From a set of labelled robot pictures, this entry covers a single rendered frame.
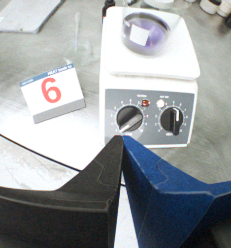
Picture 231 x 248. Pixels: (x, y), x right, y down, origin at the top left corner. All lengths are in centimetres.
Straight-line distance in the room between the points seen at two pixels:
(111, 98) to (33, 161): 16
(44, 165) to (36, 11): 35
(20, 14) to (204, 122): 48
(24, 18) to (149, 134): 38
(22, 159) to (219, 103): 37
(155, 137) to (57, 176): 15
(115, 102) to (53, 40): 20
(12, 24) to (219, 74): 49
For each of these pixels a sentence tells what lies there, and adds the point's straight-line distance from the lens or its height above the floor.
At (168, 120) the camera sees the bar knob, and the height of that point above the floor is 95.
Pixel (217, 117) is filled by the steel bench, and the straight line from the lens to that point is 32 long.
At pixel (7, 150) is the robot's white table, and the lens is 29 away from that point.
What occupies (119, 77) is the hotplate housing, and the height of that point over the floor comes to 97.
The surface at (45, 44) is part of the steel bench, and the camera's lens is 34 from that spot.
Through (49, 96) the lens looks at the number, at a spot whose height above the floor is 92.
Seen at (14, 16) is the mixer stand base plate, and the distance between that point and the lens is 47.
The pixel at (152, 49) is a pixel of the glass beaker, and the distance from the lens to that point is 18.
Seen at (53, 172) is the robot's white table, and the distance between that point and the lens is 25.
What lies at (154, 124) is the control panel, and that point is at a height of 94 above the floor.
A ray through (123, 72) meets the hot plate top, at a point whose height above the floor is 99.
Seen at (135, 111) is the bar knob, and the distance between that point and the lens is 19.
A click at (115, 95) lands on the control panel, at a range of 19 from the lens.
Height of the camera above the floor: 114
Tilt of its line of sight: 78 degrees down
